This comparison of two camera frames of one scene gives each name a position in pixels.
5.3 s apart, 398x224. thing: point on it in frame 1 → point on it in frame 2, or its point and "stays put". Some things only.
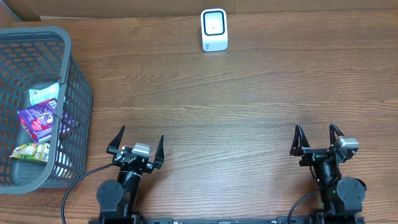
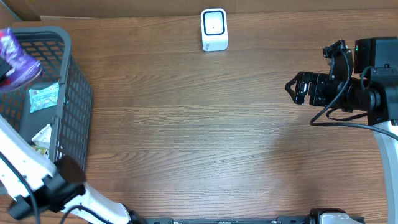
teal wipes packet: x=38 y=96 stays put
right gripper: x=301 y=145 → x=316 y=80
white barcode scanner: x=214 y=33 stays put
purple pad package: x=38 y=119 → x=25 y=70
